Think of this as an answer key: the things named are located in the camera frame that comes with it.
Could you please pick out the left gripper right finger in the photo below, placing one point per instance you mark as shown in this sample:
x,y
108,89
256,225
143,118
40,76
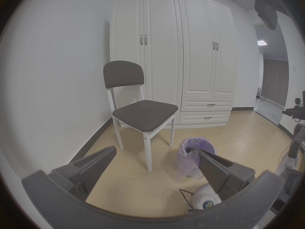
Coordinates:
x,y
221,175

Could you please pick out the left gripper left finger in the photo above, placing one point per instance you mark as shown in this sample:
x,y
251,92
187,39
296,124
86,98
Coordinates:
x,y
90,168

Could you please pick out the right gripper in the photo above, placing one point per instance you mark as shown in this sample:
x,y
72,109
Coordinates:
x,y
299,113

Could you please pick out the purple plastic bag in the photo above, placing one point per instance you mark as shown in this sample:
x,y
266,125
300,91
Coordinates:
x,y
188,166

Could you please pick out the black plastic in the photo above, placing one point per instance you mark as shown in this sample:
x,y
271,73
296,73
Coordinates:
x,y
189,149

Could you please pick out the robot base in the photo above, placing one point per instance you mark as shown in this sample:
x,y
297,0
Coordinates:
x,y
202,195

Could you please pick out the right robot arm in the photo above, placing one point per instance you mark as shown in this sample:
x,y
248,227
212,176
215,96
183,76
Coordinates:
x,y
299,132

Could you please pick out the white trash bin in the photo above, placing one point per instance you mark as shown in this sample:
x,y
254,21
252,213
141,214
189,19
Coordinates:
x,y
194,174

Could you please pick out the grey curtain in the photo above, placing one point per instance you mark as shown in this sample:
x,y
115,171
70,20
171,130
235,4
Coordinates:
x,y
274,80

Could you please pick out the ceiling light panel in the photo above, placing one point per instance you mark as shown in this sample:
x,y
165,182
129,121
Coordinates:
x,y
262,43

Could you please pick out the grey and white chair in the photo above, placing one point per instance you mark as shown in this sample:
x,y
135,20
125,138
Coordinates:
x,y
143,113

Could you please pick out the white wardrobe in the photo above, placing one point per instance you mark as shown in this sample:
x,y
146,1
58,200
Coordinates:
x,y
162,56

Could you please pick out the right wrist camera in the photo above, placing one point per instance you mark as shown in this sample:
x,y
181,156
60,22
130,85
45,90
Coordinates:
x,y
298,101

